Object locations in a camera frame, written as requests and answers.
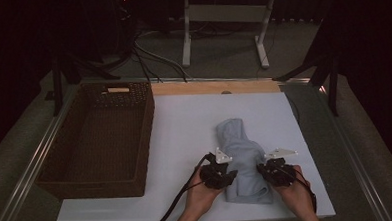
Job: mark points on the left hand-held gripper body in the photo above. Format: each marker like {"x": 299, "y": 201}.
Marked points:
{"x": 213, "y": 176}

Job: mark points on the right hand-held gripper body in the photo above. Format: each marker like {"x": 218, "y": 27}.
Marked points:
{"x": 282, "y": 173}

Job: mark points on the light blue knit garment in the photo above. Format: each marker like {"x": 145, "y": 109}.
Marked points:
{"x": 244, "y": 155}

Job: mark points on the brown woven basket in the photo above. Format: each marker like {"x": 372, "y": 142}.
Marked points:
{"x": 102, "y": 144}

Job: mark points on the person's right hand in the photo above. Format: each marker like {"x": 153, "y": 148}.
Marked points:
{"x": 296, "y": 196}

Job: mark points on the person's left hand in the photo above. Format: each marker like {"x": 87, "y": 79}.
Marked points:
{"x": 199, "y": 200}

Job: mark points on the white table board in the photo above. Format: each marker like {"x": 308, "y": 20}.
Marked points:
{"x": 185, "y": 131}

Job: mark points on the round table grommet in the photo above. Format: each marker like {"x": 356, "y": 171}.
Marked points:
{"x": 226, "y": 92}

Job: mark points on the wooden table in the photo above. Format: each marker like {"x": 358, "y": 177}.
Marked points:
{"x": 199, "y": 88}

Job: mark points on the aluminium frame rail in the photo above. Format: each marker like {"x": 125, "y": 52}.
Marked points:
{"x": 35, "y": 154}
{"x": 364, "y": 183}

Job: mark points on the white metal desk frame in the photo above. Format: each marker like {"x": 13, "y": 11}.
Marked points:
{"x": 226, "y": 13}

